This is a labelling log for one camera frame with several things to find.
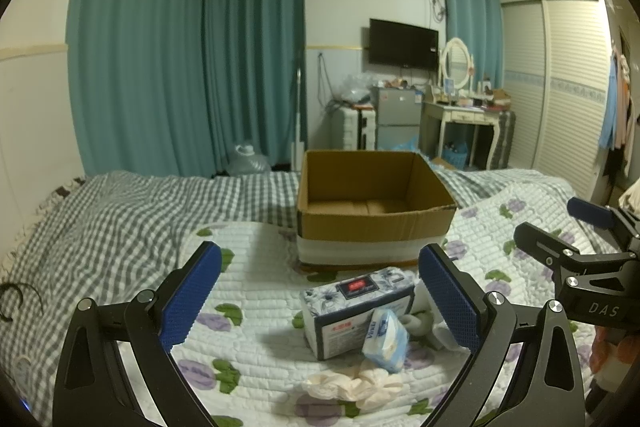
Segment blue plastic basket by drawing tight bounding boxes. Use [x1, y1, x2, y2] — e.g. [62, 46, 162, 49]
[442, 142, 469, 170]

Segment large floral tissue pack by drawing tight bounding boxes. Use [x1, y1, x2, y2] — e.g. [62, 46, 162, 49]
[299, 267, 416, 361]

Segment white oval vanity mirror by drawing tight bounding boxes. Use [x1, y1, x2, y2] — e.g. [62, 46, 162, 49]
[439, 37, 474, 90]

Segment small blue tissue pack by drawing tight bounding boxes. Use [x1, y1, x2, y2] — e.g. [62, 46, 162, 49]
[361, 308, 409, 374]

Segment white cloth bag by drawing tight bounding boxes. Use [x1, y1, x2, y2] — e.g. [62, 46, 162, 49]
[300, 361, 402, 411]

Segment grey checkered bed sheet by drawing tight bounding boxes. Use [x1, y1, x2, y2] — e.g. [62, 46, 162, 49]
[1, 171, 463, 426]

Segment white socks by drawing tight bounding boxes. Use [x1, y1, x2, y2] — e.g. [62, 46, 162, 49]
[399, 280, 469, 355]

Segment clear water jug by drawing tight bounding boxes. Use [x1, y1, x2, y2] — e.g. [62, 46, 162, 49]
[227, 143, 271, 176]

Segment large teal curtain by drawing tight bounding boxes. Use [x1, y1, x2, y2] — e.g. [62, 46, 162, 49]
[66, 0, 305, 176]

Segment white sliding wardrobe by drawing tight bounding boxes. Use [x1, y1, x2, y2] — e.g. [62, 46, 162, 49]
[502, 0, 612, 199]

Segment narrow teal window curtain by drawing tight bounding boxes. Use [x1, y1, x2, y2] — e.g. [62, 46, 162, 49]
[445, 0, 503, 88]

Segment brown cardboard box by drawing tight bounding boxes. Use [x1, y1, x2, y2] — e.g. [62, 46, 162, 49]
[296, 150, 458, 270]

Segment black hair band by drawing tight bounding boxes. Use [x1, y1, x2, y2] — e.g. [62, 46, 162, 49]
[0, 281, 44, 315]

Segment white flat mop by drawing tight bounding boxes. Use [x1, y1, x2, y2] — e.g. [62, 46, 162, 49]
[291, 48, 305, 172]

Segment dark striped suitcase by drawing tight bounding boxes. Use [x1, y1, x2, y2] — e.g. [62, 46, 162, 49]
[486, 110, 516, 170]

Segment black wall television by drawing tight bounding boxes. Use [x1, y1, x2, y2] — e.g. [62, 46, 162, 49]
[369, 18, 439, 72]

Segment white suitcase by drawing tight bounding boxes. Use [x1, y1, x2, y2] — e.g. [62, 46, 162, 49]
[331, 105, 376, 150]

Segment white dressing table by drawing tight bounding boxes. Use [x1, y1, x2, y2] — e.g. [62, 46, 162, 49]
[423, 102, 501, 170]

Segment silver mini fridge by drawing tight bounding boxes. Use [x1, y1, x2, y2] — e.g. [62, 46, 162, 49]
[373, 88, 423, 150]

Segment floral white quilt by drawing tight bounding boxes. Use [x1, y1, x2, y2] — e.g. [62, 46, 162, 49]
[114, 182, 622, 427]

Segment box of blue bags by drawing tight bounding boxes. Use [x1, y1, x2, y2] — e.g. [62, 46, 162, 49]
[390, 136, 457, 171]

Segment hanging clothes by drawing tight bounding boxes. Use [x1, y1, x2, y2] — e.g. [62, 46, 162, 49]
[599, 42, 637, 176]

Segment clear plastic bag pile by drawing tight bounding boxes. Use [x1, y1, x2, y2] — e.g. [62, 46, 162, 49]
[338, 72, 375, 104]

